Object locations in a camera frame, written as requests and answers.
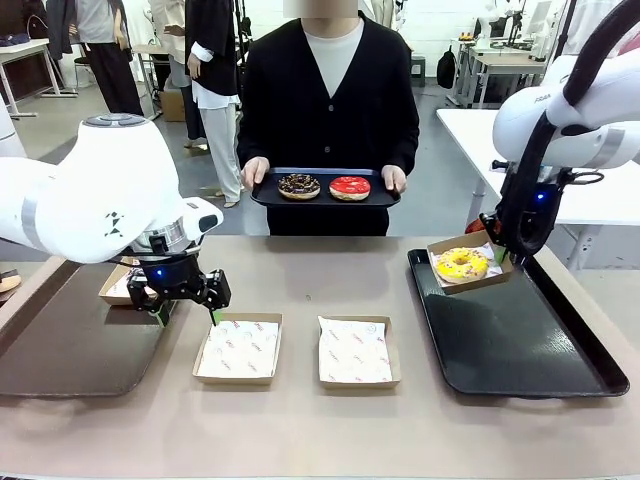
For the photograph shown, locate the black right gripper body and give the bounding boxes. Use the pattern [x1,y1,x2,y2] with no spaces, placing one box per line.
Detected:
[519,172,559,236]

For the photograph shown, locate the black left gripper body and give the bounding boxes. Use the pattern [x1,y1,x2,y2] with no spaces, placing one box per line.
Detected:
[141,251,205,302]

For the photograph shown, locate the brown cardboard box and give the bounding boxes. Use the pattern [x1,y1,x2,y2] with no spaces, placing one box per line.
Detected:
[98,263,144,307]
[426,229,515,296]
[316,313,403,391]
[192,312,285,386]

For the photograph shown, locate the yellow glazed donut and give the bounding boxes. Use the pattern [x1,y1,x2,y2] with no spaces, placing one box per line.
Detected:
[434,247,490,284]

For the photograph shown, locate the chocolate sprinkled donut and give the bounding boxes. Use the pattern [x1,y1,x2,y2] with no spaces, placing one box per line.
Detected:
[277,173,321,201]

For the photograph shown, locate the small black serving tray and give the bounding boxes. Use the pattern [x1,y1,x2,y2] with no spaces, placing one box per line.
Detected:
[249,167,403,210]

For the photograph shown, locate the red glazed donut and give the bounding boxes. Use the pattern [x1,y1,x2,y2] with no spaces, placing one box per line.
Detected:
[328,175,372,202]

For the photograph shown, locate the person's left forearm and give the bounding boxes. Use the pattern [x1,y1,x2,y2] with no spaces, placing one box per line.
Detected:
[382,104,420,171]

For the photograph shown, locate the person's right forearm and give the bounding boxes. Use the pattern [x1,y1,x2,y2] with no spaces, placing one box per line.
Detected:
[235,99,274,164]

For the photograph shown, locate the large black tray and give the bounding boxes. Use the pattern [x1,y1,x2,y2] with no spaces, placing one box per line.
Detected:
[407,248,631,401]

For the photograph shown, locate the large brown tray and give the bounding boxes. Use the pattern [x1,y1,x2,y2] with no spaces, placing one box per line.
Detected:
[0,252,199,400]

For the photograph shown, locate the person's left hand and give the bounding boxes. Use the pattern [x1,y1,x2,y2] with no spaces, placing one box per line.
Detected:
[381,164,407,195]

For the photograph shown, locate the person's right hand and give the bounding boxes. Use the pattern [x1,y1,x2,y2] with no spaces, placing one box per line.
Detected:
[240,156,270,194]

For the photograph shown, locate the white side table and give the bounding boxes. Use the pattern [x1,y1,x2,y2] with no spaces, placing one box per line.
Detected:
[436,107,640,271]

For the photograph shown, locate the beige background table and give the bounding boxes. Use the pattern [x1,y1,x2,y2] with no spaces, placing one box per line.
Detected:
[467,47,549,109]

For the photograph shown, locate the black backpack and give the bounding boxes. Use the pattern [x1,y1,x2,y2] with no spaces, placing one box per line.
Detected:
[436,45,457,90]

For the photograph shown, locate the cardboard box on floor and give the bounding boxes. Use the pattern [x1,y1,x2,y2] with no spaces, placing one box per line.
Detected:
[159,89,187,123]

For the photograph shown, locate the black stand pole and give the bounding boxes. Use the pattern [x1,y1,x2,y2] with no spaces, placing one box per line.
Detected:
[554,0,576,56]

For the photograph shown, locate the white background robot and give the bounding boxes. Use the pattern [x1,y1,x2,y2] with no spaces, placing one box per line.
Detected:
[472,4,526,51]

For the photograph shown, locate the hanging white shirt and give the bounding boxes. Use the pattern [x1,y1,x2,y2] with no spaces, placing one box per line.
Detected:
[559,0,616,56]

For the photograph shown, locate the person in black cardigan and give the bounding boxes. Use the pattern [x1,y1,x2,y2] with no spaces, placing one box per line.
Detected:
[235,9,420,236]

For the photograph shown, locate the white cylindrical air purifier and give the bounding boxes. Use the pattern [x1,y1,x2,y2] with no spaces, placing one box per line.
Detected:
[0,94,26,160]

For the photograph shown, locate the mannequin grey shirt black pants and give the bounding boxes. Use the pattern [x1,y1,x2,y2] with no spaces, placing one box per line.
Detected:
[47,0,146,117]

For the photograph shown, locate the mannequin black top white pants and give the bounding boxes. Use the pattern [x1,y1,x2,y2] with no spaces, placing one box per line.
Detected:
[184,0,244,209]

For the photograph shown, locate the mannequin in beige clothes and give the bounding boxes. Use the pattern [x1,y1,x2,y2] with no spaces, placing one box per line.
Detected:
[149,0,206,149]

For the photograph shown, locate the white background desk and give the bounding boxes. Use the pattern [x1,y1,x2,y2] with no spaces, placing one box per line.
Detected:
[0,38,79,119]

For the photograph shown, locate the thick black right arm hose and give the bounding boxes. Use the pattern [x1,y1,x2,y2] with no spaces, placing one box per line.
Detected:
[497,0,640,259]

